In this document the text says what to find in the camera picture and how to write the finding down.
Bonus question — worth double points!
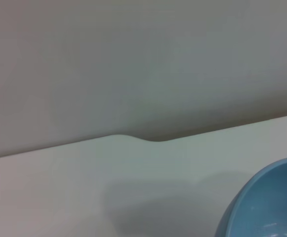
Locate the blue bowl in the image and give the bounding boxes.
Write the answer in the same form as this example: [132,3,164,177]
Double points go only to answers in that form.
[214,156,287,237]

